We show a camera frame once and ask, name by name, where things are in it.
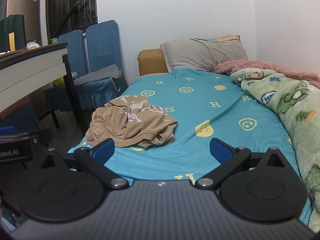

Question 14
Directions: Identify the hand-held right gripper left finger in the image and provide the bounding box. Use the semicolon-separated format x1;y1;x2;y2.
40;138;129;190

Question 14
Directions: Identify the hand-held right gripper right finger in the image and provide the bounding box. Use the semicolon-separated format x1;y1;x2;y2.
195;137;287;190

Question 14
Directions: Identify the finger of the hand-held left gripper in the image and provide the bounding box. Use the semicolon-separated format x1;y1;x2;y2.
15;128;53;147
0;126;17;136

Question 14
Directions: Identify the tan printed t-shirt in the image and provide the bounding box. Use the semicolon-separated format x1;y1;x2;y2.
85;95;178;149

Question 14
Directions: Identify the teal smiley print bed sheet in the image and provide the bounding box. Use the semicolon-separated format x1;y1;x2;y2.
66;67;316;228

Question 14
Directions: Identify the yellow green plush toy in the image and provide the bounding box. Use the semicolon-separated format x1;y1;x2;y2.
51;76;66;87

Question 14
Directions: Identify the white desk with black leg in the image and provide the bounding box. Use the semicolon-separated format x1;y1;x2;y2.
0;41;87;137

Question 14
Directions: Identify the grey seat cushion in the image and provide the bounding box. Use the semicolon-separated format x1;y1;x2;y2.
73;64;121;85

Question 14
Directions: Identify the green cartoon print blanket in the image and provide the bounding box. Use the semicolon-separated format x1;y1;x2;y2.
230;69;320;233

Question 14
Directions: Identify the blue covered chair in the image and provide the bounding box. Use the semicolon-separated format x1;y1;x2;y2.
72;19;129;111
42;29;88;128

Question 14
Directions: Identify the pink fluffy blanket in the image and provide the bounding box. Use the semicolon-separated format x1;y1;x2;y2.
212;59;320;89

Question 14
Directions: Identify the grey pillow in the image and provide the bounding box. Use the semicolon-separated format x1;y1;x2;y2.
160;37;248;73

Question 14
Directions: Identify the dark green chair back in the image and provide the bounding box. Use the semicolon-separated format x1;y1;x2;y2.
0;14;27;53

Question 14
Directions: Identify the yellow pillow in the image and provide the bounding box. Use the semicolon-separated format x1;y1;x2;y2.
207;35;241;43

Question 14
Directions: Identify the dark window with grille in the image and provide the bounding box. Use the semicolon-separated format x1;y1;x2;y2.
45;0;98;41

